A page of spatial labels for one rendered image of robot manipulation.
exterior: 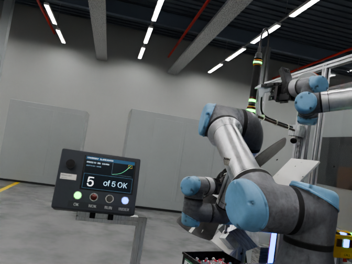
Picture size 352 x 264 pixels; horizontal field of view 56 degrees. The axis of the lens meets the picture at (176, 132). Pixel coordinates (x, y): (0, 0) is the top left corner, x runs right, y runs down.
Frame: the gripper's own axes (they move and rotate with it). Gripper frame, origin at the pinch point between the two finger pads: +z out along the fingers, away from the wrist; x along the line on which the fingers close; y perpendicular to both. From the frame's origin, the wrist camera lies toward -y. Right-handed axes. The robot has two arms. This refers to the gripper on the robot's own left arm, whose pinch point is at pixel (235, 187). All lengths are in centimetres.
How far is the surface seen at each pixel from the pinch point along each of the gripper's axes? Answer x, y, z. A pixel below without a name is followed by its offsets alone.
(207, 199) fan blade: 7.6, 18.5, 5.4
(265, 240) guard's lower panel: 42, 36, 121
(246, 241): 24.2, -3.2, 6.3
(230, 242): 27.2, 7.2, 10.7
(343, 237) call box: 16.0, -43.6, 8.8
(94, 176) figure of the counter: -1, 14, -70
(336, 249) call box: 20.9, -41.3, 6.4
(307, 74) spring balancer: -76, -6, 80
